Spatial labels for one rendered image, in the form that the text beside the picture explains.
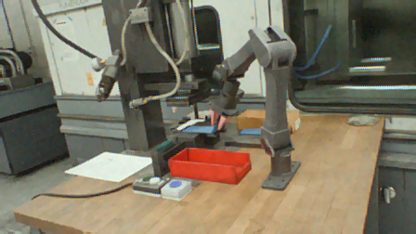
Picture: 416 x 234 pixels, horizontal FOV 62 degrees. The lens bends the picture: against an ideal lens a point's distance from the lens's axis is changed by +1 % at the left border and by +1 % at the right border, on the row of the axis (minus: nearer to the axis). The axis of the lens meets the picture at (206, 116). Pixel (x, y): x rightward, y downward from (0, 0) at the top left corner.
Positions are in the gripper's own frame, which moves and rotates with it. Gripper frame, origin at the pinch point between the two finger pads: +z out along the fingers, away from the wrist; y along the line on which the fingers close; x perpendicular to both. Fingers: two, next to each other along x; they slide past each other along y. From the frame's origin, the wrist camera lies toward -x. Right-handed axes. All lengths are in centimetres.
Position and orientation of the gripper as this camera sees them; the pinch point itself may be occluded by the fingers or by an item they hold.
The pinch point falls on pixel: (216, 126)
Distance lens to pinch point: 131.0
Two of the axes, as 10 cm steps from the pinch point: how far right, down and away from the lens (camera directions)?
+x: -5.0, 2.5, -8.3
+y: -8.2, -4.6, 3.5
